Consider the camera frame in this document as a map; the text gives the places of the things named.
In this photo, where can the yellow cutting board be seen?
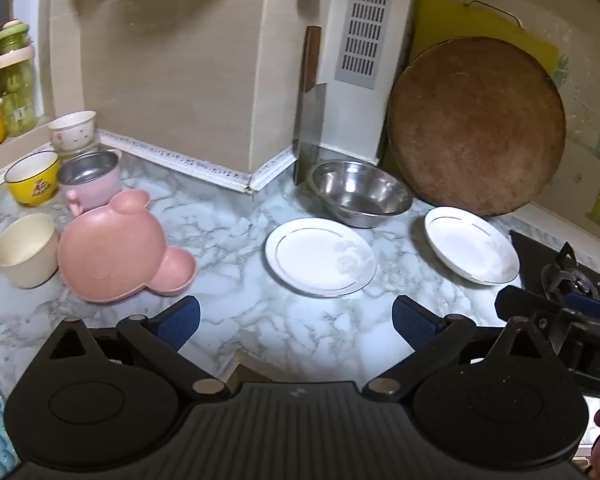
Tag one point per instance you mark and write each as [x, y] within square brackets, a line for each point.
[445, 17]

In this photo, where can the yellow printed bowl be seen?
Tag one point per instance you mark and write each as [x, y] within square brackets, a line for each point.
[32, 185]

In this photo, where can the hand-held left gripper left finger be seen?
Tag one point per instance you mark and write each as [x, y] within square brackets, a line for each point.
[182, 317]

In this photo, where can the black gas stove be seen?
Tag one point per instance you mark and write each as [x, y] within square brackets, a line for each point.
[532, 260]

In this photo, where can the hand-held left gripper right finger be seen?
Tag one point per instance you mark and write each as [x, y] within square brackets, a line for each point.
[412, 321]

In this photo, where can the white floral bowl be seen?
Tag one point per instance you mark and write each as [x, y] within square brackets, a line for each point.
[92, 146]
[72, 127]

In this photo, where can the cream bowl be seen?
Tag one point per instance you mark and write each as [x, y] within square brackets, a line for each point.
[25, 255]

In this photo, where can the black burner grate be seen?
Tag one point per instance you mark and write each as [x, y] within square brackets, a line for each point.
[570, 277]

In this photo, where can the stainless steel bowl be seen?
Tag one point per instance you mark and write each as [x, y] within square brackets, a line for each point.
[360, 192]

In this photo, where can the white plate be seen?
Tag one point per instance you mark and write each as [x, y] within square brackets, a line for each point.
[320, 257]
[472, 247]

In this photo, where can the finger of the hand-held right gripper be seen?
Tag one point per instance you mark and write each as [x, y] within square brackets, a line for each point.
[525, 305]
[587, 305]

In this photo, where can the grey vent grille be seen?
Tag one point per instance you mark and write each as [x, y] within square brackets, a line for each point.
[375, 25]

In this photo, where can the round wooden cutting board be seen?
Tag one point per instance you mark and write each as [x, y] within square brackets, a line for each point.
[477, 130]

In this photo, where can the pink bear-shaped plate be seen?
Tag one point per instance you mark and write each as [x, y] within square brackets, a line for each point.
[115, 255]

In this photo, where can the pink steel-lined mug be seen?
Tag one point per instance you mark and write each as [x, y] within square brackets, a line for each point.
[92, 180]

